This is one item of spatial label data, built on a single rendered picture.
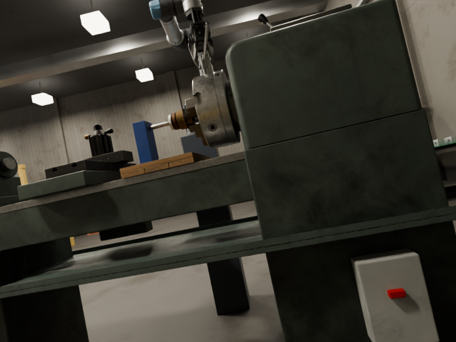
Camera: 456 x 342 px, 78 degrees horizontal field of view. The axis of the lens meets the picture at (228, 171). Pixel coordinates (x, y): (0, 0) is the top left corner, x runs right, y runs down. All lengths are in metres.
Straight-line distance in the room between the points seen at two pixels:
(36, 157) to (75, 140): 1.70
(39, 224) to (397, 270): 1.33
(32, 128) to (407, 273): 13.34
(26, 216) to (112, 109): 10.76
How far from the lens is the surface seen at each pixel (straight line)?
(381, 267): 1.00
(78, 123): 12.63
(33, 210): 1.44
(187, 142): 1.76
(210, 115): 1.10
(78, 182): 1.22
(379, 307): 1.04
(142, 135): 1.30
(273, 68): 1.05
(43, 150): 13.28
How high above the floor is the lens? 0.76
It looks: 2 degrees up
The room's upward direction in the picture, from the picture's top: 12 degrees counter-clockwise
